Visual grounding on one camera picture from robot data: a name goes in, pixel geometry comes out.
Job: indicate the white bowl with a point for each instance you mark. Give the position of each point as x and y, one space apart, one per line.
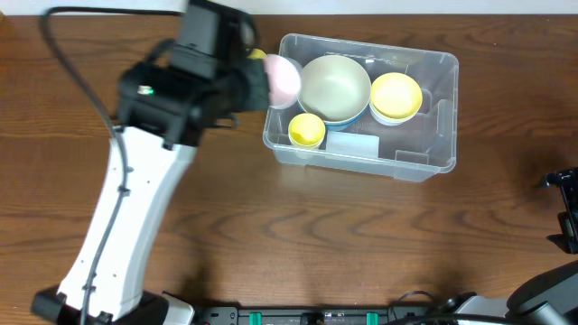
384 120

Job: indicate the pink cup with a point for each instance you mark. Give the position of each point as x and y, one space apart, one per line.
284 81

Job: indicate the dark blue bowl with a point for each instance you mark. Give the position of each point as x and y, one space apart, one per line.
341 127
356 117

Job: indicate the yellow bowl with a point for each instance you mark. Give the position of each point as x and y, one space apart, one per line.
396 96

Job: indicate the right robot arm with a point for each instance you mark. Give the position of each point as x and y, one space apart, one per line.
550 297

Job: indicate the clear plastic storage container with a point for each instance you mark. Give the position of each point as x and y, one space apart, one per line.
413 151

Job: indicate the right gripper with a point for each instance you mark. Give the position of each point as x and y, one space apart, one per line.
565 199

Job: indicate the beige bowl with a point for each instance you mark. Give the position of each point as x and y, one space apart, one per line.
334 88

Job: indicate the grey bowl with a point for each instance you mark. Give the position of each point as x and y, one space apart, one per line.
375 112

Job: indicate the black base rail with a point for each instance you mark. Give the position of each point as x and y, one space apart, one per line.
230 315

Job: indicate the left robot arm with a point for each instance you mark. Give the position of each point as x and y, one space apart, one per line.
181 88

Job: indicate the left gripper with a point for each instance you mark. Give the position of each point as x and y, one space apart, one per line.
255 84

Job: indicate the pale green white cup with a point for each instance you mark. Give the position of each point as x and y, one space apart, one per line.
304 151

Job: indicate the yellow cup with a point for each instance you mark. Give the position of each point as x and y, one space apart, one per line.
257 54
306 128

